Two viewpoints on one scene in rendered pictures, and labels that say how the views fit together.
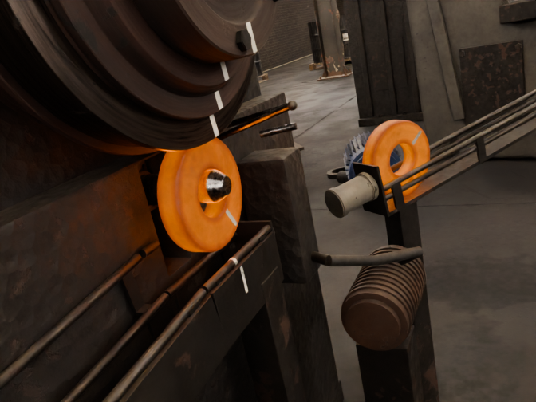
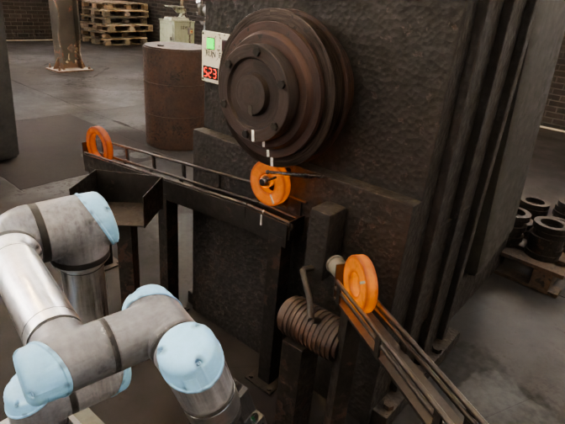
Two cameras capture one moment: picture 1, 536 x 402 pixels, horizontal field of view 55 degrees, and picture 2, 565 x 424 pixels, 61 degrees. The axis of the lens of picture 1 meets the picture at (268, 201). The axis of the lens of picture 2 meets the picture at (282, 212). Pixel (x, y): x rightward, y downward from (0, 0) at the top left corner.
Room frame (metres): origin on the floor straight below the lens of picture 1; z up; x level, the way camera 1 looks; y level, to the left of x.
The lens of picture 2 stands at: (0.96, -1.39, 1.40)
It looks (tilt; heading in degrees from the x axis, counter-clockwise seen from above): 25 degrees down; 99
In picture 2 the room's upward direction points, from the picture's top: 5 degrees clockwise
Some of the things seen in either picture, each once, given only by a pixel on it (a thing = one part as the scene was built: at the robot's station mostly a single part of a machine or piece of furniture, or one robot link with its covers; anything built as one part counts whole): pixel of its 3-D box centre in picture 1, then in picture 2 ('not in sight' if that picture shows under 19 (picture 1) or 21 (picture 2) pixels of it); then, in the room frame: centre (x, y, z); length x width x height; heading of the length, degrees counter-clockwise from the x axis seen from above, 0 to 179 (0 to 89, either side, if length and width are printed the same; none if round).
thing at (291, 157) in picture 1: (278, 216); (325, 241); (0.88, -0.01, 0.68); 0.11 x 0.08 x 0.24; 61
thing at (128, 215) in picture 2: not in sight; (124, 267); (0.10, 0.09, 0.36); 0.26 x 0.20 x 0.72; 6
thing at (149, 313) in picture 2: not in sight; (150, 328); (0.70, -0.89, 0.96); 0.11 x 0.11 x 0.08; 50
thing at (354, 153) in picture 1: (371, 163); not in sight; (2.84, -0.63, 0.17); 0.57 x 0.31 x 0.34; 171
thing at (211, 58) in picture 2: not in sight; (227, 60); (0.42, 0.35, 1.15); 0.26 x 0.02 x 0.18; 151
